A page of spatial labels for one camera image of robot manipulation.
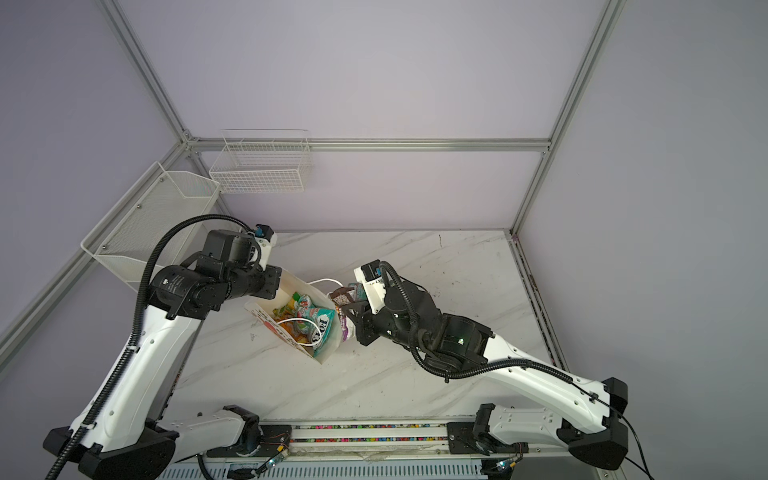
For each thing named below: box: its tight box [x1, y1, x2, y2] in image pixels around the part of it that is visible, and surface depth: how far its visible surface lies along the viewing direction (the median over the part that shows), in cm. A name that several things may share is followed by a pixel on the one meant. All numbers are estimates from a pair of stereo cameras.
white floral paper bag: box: [244, 269, 342, 365], surface depth 76 cm
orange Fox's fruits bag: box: [272, 292, 300, 324], surface depth 84 cm
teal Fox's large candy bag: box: [292, 292, 336, 358], surface depth 76 cm
